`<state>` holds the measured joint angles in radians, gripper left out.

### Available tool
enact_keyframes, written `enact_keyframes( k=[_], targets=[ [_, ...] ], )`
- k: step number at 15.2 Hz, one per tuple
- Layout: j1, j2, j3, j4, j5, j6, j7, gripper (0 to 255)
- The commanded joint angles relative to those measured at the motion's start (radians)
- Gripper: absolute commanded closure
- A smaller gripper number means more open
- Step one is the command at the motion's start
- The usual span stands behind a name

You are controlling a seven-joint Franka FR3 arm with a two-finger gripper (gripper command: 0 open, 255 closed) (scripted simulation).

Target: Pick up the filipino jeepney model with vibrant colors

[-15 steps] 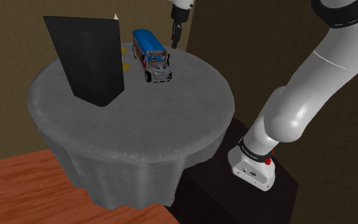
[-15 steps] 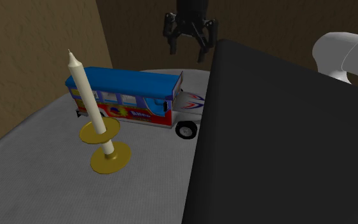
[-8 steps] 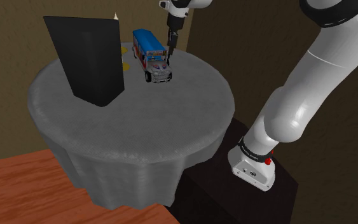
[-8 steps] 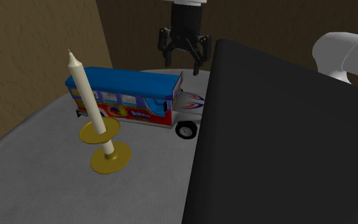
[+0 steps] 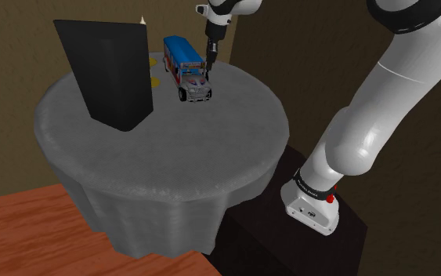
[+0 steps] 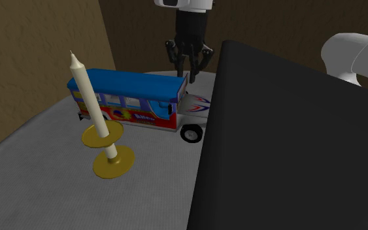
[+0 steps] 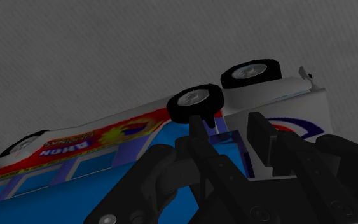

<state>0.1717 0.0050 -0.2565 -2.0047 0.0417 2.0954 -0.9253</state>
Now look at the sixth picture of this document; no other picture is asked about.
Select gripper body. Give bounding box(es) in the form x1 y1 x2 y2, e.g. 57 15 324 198
174 10 209 52

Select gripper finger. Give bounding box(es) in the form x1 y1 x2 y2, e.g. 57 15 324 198
188 44 215 84
165 39 187 78

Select colourful toy bus, blue roof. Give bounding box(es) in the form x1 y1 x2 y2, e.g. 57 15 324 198
66 68 212 144

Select white candle in gold holder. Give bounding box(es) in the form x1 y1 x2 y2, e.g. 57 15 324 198
69 50 137 180

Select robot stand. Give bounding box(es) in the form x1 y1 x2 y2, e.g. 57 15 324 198
186 39 368 230

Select grey bed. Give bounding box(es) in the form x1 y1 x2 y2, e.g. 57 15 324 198
0 70 218 230

